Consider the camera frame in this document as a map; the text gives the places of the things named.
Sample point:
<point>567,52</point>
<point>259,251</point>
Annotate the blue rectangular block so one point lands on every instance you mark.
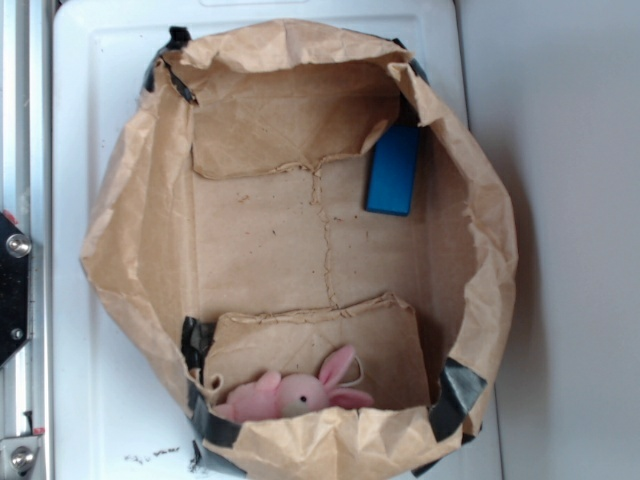
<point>393,169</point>

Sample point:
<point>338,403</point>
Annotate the white plastic tray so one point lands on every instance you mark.
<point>113,417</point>

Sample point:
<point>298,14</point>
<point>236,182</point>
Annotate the aluminium frame rail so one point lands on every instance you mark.
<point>27,450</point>

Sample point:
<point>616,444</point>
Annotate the black mounting bracket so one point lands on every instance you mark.
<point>16,249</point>

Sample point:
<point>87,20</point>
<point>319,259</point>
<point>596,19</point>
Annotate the brown paper bag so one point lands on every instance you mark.
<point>219,173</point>

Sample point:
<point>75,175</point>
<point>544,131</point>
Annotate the pink plush bunny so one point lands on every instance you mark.
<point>274,396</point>

